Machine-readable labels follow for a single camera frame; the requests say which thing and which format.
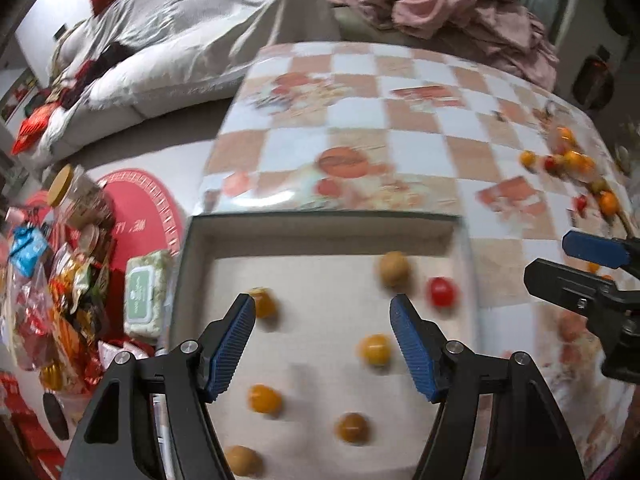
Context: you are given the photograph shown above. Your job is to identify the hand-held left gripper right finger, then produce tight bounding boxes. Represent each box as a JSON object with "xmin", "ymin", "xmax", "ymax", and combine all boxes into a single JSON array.
[{"xmin": 389, "ymin": 294, "xmax": 586, "ymax": 480}]

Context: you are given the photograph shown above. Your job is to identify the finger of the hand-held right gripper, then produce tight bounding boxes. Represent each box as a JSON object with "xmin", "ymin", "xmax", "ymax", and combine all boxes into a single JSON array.
[
  {"xmin": 524, "ymin": 258, "xmax": 640, "ymax": 381},
  {"xmin": 562, "ymin": 231, "xmax": 640, "ymax": 278}
]

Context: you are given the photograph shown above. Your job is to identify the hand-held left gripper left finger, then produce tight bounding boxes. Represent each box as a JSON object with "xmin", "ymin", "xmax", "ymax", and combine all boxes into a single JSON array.
[{"xmin": 60, "ymin": 292, "xmax": 257, "ymax": 480}]

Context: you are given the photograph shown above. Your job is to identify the clear glass bowl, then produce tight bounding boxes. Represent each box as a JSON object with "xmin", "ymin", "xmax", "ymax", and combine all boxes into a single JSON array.
[{"xmin": 542, "ymin": 124, "xmax": 598, "ymax": 181}]

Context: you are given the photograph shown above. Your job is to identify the dark box with white inside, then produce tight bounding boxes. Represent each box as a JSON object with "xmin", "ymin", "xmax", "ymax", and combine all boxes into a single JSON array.
[{"xmin": 170, "ymin": 214, "xmax": 483, "ymax": 480}]

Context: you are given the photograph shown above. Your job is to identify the green wet wipes pack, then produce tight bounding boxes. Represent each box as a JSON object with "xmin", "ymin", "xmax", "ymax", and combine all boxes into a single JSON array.
[{"xmin": 122, "ymin": 250, "xmax": 174, "ymax": 339}]

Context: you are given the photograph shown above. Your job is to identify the red round floor mat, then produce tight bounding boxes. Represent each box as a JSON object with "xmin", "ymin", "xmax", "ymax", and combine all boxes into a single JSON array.
[{"xmin": 95, "ymin": 169, "xmax": 187, "ymax": 281}]

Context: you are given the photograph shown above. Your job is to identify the black round appliance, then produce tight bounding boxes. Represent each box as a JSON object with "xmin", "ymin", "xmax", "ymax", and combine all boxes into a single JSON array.
[{"xmin": 572, "ymin": 45, "xmax": 616, "ymax": 111}]

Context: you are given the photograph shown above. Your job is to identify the pile of snack packets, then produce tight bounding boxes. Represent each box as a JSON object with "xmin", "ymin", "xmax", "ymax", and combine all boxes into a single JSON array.
[{"xmin": 0, "ymin": 205, "xmax": 123, "ymax": 393}]

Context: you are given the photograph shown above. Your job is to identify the checkered plastic tablecloth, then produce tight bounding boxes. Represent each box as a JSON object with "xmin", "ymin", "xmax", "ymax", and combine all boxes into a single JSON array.
[{"xmin": 197, "ymin": 42, "xmax": 640, "ymax": 480}]

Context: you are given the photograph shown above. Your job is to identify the jar with wooden lid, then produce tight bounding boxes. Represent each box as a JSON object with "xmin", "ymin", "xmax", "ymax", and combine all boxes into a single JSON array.
[{"xmin": 47, "ymin": 164, "xmax": 115, "ymax": 233}]

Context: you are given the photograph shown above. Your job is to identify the red box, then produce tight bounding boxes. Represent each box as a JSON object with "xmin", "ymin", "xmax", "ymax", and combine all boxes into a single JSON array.
[{"xmin": 0, "ymin": 372, "xmax": 67, "ymax": 480}]

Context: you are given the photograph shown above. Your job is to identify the pink crumpled cloth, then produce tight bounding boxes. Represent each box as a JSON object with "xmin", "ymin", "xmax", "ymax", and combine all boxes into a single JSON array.
[{"xmin": 327, "ymin": 0, "xmax": 559, "ymax": 90}]

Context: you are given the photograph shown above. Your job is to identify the orange snack bag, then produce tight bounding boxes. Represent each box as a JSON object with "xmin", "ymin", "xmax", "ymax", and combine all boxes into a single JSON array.
[{"xmin": 12, "ymin": 102, "xmax": 55, "ymax": 157}]

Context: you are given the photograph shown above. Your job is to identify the dark clothes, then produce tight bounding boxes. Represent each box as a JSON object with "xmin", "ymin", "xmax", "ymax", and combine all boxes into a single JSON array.
[{"xmin": 75, "ymin": 42, "xmax": 132, "ymax": 93}]

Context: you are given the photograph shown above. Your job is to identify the grey white bedding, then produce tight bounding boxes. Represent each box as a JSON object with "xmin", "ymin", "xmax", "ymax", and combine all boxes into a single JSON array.
[{"xmin": 30, "ymin": 0, "xmax": 342, "ymax": 161}]

